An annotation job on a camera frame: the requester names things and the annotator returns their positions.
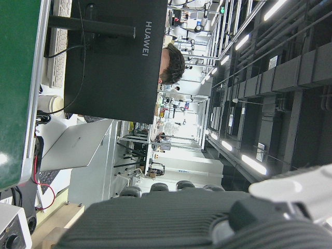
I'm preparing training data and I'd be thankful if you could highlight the dark-haired seated person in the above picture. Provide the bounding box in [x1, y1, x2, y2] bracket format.
[157, 43, 186, 86]

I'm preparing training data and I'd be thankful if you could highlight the green belt conveyor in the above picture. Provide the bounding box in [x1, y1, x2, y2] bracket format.
[0, 0, 51, 192]

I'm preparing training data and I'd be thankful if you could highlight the dark ventilation duct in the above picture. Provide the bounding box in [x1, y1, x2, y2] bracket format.
[233, 43, 332, 97]

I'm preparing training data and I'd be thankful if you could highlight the black monitor stand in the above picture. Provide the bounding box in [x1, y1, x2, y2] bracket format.
[48, 15, 137, 40]

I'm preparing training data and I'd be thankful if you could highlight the white keyboard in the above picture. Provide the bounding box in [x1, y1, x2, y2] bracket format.
[48, 0, 73, 89]

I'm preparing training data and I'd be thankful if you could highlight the red looped cable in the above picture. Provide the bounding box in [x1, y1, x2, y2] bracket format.
[32, 134, 57, 211]

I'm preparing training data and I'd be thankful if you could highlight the black monitor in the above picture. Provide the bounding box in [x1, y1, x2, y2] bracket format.
[63, 0, 169, 125]

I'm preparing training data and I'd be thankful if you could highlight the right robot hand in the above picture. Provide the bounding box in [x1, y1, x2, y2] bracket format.
[58, 163, 332, 249]

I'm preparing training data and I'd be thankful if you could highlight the white conveyor control box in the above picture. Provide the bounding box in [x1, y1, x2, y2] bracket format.
[0, 202, 33, 249]

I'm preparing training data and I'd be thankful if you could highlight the black monitor cable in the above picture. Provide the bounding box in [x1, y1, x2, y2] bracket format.
[43, 2, 90, 115]

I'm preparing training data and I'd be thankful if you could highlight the silver laptop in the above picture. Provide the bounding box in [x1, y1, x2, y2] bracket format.
[36, 118, 115, 196]

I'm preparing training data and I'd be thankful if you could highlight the white paper cup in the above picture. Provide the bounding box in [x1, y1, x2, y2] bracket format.
[38, 94, 65, 113]

